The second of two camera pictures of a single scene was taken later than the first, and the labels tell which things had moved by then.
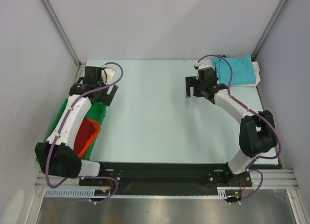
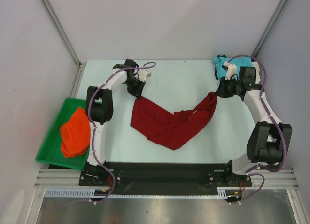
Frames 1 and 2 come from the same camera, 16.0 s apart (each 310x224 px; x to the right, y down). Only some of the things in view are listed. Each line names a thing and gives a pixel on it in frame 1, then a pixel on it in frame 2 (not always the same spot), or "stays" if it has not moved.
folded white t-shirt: [256, 69] stays
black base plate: [169, 178] stays
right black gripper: [193, 86] -> [223, 89]
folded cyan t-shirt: [243, 72] stays
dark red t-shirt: [86, 130] -> [172, 130]
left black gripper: [109, 96] -> [137, 92]
